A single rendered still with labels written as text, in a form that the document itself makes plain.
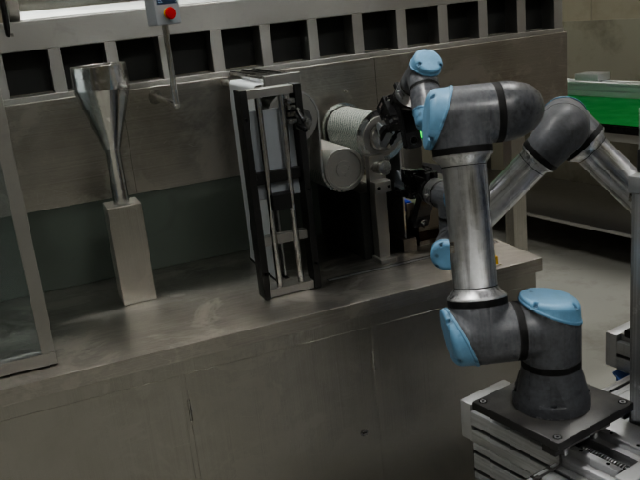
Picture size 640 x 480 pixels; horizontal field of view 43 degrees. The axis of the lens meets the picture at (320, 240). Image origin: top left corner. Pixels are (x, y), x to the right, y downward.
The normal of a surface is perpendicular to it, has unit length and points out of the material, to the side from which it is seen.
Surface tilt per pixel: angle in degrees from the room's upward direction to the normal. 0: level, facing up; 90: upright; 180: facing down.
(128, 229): 90
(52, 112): 90
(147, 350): 0
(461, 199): 78
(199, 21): 90
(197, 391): 90
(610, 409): 0
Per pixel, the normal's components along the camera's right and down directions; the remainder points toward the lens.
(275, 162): 0.37, 0.23
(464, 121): -0.05, 0.07
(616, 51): -0.82, 0.24
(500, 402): -0.10, -0.95
